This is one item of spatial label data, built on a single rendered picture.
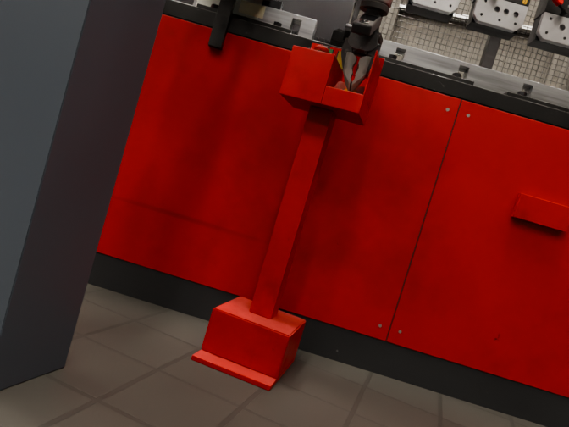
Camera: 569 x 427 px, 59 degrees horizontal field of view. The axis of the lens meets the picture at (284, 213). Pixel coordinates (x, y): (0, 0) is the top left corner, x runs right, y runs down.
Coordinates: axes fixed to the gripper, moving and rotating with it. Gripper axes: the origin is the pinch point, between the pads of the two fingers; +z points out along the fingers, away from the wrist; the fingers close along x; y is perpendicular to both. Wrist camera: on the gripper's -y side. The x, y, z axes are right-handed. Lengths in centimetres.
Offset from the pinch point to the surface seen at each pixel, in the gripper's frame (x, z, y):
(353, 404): -23, 73, -9
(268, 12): 36, -20, 28
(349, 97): -1.7, 3.7, -6.9
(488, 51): -34, -45, 121
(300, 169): 5.9, 22.9, -3.5
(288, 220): 5.0, 36.0, -4.6
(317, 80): 6.9, 1.7, -6.7
